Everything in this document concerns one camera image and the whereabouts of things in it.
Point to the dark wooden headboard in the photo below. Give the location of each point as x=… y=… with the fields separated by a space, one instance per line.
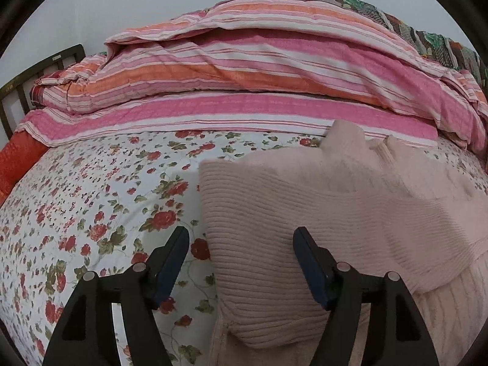
x=15 y=94

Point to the floral bed sheet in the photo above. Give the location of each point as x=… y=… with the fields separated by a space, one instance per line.
x=102 y=205

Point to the multicolour patterned blanket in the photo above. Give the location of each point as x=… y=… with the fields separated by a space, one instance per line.
x=433 y=46

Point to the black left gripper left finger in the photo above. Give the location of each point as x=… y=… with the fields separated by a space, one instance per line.
x=85 y=333

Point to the red pillow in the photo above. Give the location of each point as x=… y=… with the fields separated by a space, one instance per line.
x=17 y=157

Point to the pink knit sweater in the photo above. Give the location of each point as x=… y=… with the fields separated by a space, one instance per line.
x=377 y=205

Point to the pink striped quilt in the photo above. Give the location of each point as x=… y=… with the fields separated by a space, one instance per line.
x=291 y=46

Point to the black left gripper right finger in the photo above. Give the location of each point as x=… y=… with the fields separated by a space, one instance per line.
x=396 y=334

